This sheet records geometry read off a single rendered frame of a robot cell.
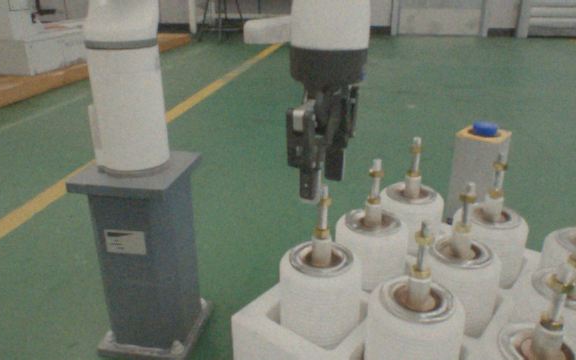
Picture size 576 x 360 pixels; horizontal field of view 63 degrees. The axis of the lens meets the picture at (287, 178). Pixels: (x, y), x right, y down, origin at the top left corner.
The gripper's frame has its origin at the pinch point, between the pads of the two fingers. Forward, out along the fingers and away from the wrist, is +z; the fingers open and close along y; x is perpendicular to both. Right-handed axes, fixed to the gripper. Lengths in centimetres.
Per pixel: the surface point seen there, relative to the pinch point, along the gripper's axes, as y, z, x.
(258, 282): 23.6, 35.2, 21.9
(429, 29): 501, 26, 84
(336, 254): 1.4, 9.8, -1.6
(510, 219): 20.0, 9.3, -19.4
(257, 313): -4.1, 17.2, 5.9
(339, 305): -3.1, 13.2, -4.0
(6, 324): -7, 36, 55
